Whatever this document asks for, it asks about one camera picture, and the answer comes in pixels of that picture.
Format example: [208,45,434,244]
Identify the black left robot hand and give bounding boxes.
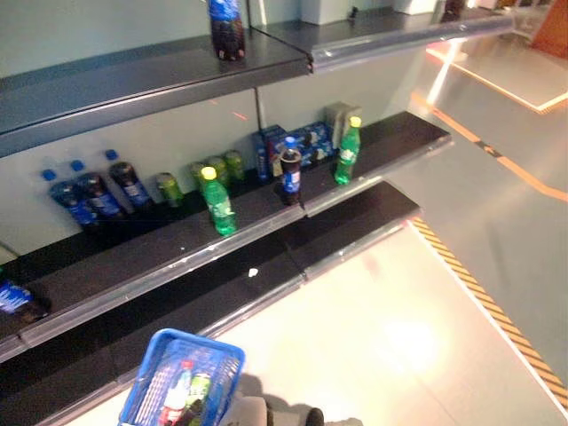
[175,398,209,426]

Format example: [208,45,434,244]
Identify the clear water bottle red label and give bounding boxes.
[158,360,195,425]

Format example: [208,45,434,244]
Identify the blue plastic shopping basket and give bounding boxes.
[117,327,247,426]

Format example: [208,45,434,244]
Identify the green Sprite bottle yellow cap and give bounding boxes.
[333,115,364,185]
[199,165,239,237]

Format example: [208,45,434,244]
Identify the green soda can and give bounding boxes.
[189,162,212,190]
[207,155,231,188]
[222,149,246,182]
[154,171,185,209]
[185,371,213,412]

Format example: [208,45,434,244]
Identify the black base shelf board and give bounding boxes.
[283,180,422,281]
[106,237,307,383]
[0,350,134,426]

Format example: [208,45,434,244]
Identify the dark shelf board clear strip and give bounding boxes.
[0,330,23,364]
[303,110,453,219]
[248,6,518,75]
[0,188,308,350]

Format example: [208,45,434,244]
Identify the Pepsi cola bottle blue cap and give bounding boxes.
[40,168,99,234]
[0,278,53,324]
[105,149,155,213]
[69,158,124,219]
[276,136,304,207]

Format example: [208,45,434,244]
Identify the yellow black hazard tape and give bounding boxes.
[408,217,568,408]

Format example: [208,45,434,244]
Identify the dark shelf board plain edge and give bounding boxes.
[0,24,314,159]

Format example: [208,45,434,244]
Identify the grey cardboard box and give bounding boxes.
[325,100,364,130]

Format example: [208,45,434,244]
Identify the large Pepsi cola bottle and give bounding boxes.
[207,0,248,62]

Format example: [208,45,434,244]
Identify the orange floor tape line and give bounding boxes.
[410,91,568,204]

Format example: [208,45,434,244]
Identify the brown wooden panel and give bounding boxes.
[530,0,568,55]

